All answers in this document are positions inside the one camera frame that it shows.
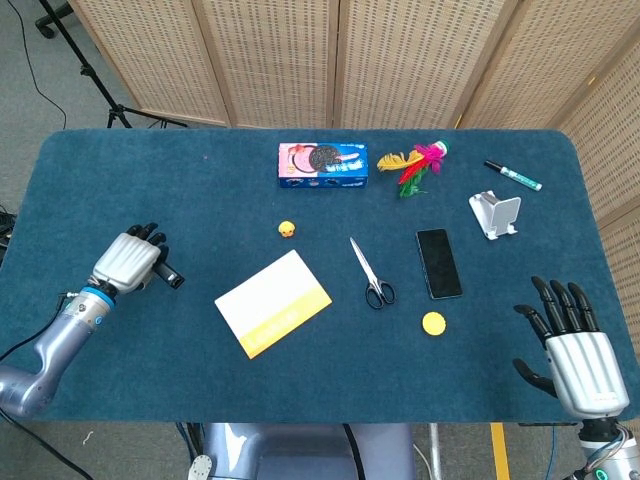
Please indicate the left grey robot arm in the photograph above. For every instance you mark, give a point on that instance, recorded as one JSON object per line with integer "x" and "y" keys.
{"x": 65, "y": 340}

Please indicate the white and yellow notebook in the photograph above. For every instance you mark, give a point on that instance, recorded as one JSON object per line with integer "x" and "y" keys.
{"x": 272, "y": 300}

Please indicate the blue pink cookie box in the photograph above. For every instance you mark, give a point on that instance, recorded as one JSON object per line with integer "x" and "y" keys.
{"x": 322, "y": 165}

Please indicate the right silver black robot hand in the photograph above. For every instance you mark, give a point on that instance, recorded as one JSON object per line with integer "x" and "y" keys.
{"x": 582, "y": 375}

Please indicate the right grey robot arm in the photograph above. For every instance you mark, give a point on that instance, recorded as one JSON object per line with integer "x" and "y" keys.
{"x": 620, "y": 460}

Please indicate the black tripod stand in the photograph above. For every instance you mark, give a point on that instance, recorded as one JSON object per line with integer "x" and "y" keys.
{"x": 80, "y": 57}

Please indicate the black smartphone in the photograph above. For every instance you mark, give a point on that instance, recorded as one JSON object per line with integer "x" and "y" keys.
{"x": 439, "y": 264}

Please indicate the grey metal table leg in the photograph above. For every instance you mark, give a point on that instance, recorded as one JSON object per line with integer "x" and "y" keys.
{"x": 435, "y": 450}

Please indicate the white green marker pen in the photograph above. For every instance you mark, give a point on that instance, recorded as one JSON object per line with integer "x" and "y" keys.
{"x": 515, "y": 176}

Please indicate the blue carpet table mat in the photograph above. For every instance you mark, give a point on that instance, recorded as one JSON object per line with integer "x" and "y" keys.
{"x": 225, "y": 175}

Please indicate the yellow round disc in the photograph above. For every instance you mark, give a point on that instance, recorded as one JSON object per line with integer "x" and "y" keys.
{"x": 433, "y": 323}

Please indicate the colourful feather shuttlecock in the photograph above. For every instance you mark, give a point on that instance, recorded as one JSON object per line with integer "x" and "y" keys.
{"x": 417, "y": 162}

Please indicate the grey-blue robot torso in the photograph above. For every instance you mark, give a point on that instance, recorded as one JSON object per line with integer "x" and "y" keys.
{"x": 300, "y": 455}

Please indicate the small yellow duck toy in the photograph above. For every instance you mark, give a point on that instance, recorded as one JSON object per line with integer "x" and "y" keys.
{"x": 287, "y": 229}

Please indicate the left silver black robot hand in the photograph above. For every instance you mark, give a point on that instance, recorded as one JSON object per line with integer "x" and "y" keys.
{"x": 127, "y": 262}

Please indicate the black stapler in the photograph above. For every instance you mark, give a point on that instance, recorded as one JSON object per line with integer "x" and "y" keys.
{"x": 172, "y": 277}

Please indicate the white phone stand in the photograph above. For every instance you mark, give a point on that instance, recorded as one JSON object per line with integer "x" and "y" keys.
{"x": 500, "y": 212}

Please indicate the wicker folding screen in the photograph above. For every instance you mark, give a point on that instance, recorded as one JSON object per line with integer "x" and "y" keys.
{"x": 280, "y": 60}

